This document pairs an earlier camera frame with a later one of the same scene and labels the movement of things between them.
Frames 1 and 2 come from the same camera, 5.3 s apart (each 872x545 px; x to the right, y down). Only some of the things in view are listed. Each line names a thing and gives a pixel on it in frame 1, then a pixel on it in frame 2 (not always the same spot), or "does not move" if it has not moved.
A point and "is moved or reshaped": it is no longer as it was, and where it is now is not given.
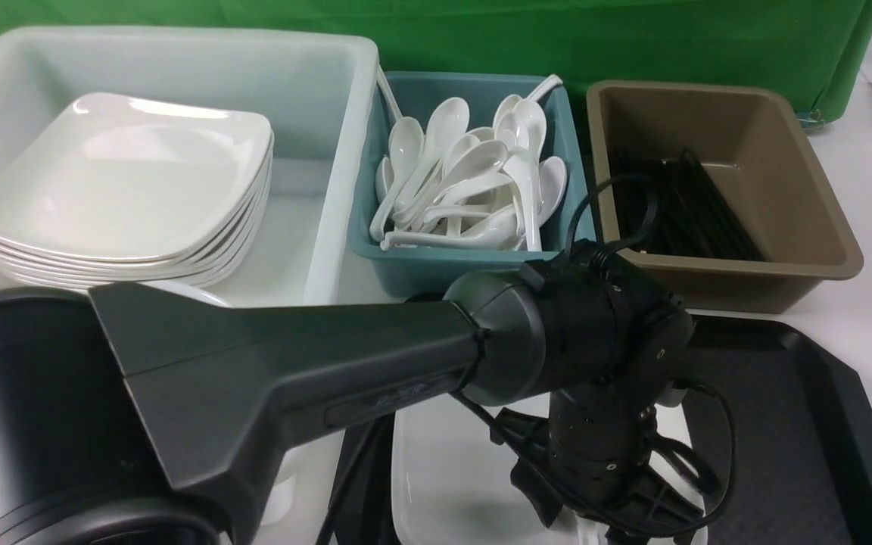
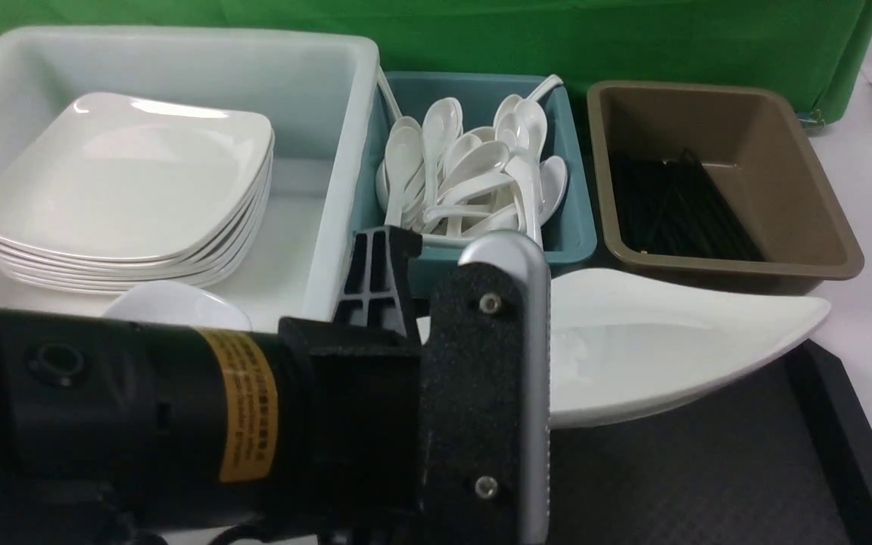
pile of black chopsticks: x=692 y=217 does not move
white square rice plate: x=458 y=485 is moved or reshaped
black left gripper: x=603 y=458 -> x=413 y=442
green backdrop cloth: x=815 y=46 does not move
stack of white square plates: x=120 y=193 does not move
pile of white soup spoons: x=487 y=188 does not move
